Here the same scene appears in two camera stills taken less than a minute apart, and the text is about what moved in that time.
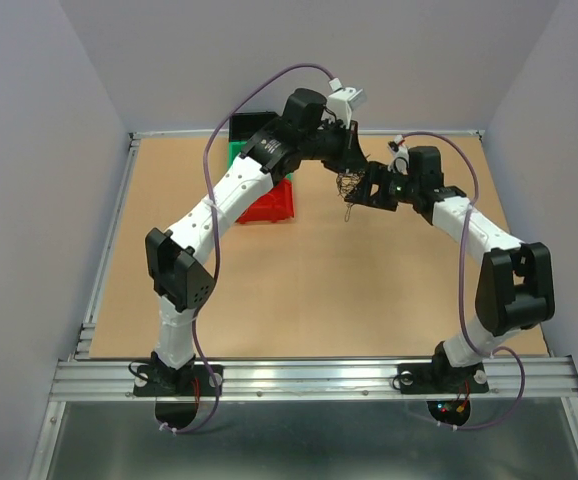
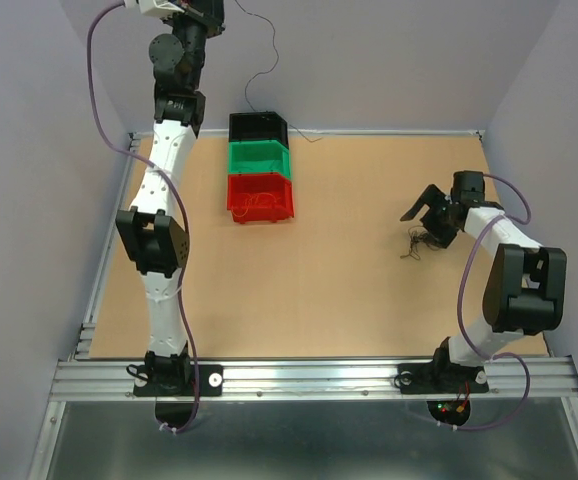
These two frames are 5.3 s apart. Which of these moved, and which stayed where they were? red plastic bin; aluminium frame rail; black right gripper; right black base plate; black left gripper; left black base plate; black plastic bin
Moved: black left gripper; black right gripper
Stayed: red plastic bin; aluminium frame rail; black plastic bin; right black base plate; left black base plate
